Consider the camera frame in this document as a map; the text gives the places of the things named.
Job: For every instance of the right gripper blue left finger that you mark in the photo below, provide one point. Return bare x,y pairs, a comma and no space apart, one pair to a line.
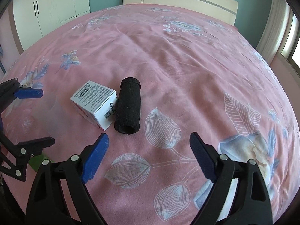
46,202

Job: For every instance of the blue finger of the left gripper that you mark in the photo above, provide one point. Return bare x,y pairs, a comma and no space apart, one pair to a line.
22,152
12,89

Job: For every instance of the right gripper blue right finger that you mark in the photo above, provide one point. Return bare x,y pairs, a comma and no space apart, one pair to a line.
251,203

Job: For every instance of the green cardboard box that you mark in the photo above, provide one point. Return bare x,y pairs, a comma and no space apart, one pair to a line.
36,161

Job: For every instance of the white medicine box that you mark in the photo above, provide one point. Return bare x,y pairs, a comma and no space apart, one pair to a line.
96,103

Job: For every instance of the black sock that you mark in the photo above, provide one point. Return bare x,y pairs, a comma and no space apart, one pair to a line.
128,107

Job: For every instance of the white wardrobe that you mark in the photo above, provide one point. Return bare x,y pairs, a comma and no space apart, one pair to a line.
34,19

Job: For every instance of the pink floral bed sheet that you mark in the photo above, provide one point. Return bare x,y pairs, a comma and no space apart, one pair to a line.
196,75

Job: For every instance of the cream window curtain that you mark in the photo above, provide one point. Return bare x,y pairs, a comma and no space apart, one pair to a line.
274,31

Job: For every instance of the window frame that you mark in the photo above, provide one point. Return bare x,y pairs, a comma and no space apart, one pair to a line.
290,49

